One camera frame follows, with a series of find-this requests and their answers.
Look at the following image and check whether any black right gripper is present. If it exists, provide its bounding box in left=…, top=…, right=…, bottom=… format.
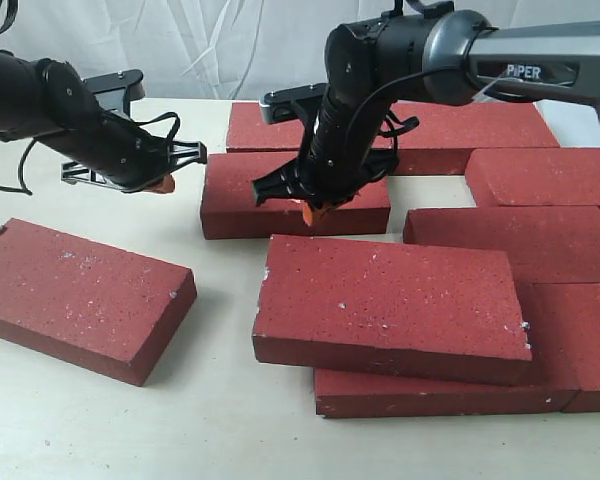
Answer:
left=252, top=94, right=399, bottom=228

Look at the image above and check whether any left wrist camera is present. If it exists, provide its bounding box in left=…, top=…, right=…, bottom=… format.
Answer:
left=83, top=69, right=145, bottom=117

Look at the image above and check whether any white plastic tray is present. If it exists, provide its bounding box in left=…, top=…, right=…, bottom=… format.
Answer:
left=535, top=100, right=600, bottom=148

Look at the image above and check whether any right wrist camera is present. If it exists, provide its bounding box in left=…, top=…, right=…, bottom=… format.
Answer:
left=259, top=83, right=327, bottom=126

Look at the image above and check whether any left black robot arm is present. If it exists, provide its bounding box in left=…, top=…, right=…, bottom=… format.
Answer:
left=0, top=1, right=207, bottom=194

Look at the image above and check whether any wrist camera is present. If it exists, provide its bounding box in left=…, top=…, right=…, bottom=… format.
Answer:
left=83, top=69, right=145, bottom=117
left=259, top=83, right=327, bottom=126

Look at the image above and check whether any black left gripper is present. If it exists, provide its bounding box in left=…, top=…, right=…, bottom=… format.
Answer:
left=59, top=111, right=207, bottom=194

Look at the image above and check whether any second row right brick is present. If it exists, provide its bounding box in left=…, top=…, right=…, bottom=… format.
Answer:
left=465, top=148, right=600, bottom=207

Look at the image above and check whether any white backdrop cloth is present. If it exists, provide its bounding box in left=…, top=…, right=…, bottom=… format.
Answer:
left=0, top=0, right=600, bottom=106

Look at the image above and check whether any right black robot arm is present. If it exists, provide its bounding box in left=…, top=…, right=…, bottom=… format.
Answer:
left=252, top=1, right=600, bottom=225

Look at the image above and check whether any third row red brick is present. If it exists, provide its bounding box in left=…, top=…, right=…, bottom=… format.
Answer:
left=403, top=206, right=600, bottom=284

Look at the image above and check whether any chipped top brick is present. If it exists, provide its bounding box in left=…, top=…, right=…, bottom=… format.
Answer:
left=252, top=235, right=532, bottom=386

